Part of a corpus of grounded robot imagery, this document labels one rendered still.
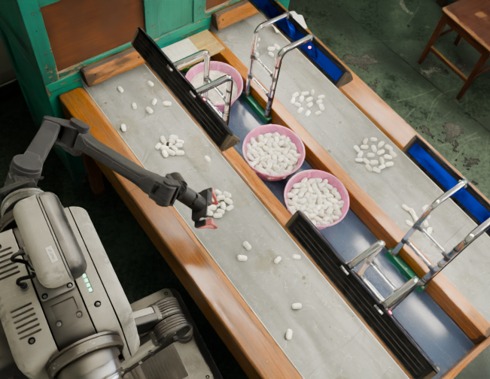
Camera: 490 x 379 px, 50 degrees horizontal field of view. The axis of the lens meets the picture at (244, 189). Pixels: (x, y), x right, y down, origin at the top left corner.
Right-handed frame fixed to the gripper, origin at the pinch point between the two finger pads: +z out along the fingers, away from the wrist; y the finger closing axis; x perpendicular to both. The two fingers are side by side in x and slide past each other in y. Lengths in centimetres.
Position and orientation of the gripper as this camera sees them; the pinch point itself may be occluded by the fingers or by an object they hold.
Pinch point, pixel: (215, 215)
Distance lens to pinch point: 188.1
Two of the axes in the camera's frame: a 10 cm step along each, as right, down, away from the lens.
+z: 5.6, 4.4, 7.1
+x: 8.3, -2.8, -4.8
